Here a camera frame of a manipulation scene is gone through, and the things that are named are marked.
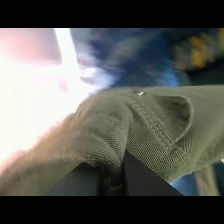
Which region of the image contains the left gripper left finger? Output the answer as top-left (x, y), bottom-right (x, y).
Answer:
top-left (45, 162), bottom-right (102, 197)

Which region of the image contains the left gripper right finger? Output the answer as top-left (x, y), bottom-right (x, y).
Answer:
top-left (123, 150), bottom-right (185, 197)

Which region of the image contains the olive green garment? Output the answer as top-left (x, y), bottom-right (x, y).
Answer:
top-left (0, 84), bottom-right (224, 197)

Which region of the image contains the blue garment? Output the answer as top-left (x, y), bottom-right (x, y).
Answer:
top-left (70, 28), bottom-right (188, 92)

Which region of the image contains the yellow and black garment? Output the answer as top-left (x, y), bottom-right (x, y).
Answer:
top-left (168, 28), bottom-right (224, 72)

